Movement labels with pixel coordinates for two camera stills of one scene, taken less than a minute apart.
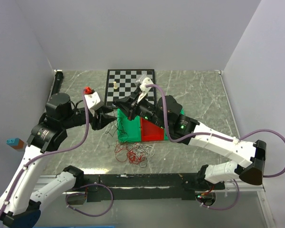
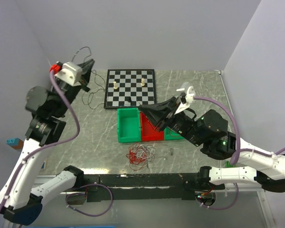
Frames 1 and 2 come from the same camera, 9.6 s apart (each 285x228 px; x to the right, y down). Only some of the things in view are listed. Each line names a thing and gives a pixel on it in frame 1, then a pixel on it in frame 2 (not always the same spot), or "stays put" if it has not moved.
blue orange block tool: x=16 y=143 stays put
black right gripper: x=130 y=111 → x=159 y=111
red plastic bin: x=149 y=131 stays put
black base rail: x=142 y=187 stays put
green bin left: x=128 y=130 stays put
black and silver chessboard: x=120 y=83 stays put
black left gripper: x=102 y=120 → x=87 y=66
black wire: x=122 y=135 → x=94 y=78
